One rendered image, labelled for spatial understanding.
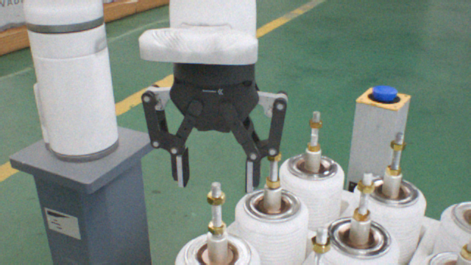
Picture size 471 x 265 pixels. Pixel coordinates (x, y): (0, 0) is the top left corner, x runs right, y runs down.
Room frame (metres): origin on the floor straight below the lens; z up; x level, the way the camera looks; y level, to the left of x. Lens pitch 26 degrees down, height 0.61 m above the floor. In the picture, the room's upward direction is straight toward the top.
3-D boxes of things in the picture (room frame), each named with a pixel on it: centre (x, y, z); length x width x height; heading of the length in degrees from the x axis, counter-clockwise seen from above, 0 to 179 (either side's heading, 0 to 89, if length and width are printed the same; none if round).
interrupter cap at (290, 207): (0.51, -0.05, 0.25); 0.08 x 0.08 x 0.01
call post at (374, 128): (0.72, -0.24, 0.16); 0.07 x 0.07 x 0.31; 56
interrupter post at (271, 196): (0.51, -0.05, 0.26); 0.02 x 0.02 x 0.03
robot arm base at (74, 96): (0.58, 0.21, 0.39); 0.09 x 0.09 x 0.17; 63
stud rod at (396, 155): (0.54, -0.21, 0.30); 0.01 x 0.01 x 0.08; 40
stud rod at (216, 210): (0.41, 0.02, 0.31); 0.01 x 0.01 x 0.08; 43
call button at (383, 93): (0.72, -0.24, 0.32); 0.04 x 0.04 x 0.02
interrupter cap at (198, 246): (0.41, 0.02, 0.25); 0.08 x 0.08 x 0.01
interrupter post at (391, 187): (0.54, -0.21, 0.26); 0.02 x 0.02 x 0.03
